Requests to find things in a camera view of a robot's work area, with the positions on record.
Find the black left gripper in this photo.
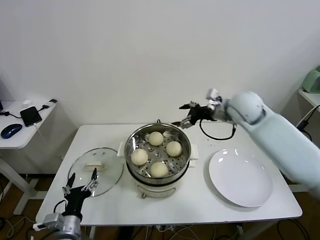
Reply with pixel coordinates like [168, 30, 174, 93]
[62, 167, 100, 216]

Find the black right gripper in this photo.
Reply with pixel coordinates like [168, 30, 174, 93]
[171, 101, 216, 129]

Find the round glass lid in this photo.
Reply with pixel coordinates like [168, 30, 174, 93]
[68, 147, 125, 198]

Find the white steamed baozi bun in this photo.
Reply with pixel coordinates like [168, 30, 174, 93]
[148, 131, 165, 146]
[149, 161, 169, 179]
[165, 141, 183, 158]
[130, 149, 149, 166]

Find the steel perforated steamer basket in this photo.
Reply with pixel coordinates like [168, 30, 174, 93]
[117, 124, 201, 182]

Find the white side desk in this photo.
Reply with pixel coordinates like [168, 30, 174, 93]
[0, 99, 58, 216]

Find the black smartphone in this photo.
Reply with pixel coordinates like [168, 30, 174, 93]
[20, 106, 43, 128]

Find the white round plate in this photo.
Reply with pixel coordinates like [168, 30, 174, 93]
[208, 149, 274, 208]

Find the black usb dongle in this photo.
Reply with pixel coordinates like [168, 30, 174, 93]
[37, 99, 58, 111]

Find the blue computer mouse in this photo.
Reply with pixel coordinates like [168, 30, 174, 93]
[0, 123, 23, 139]

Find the white power strip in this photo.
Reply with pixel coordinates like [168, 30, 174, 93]
[156, 224, 176, 232]

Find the dark monitor edge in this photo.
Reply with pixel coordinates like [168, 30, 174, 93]
[0, 76, 5, 112]

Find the white shelf table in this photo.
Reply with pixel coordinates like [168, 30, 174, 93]
[297, 88, 320, 141]

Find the pale green appliance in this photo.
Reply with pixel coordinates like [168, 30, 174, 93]
[302, 65, 320, 95]

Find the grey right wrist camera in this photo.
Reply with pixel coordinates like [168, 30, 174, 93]
[206, 87, 223, 106]

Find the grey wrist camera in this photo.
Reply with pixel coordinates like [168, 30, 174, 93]
[206, 87, 223, 106]
[32, 212, 62, 231]

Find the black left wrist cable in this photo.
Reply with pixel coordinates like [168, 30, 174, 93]
[53, 199, 67, 214]

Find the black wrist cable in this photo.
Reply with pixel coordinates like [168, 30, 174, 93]
[53, 199, 67, 214]
[198, 118, 237, 141]

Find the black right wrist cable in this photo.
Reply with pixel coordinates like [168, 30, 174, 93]
[198, 118, 237, 141]

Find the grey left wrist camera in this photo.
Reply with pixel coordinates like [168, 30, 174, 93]
[32, 212, 62, 231]

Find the white phone charging cable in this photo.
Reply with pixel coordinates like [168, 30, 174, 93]
[34, 122, 48, 147]

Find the black desk cable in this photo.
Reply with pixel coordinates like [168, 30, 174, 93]
[0, 111, 23, 120]

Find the black power adapter cable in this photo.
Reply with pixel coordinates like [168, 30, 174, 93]
[296, 104, 320, 142]

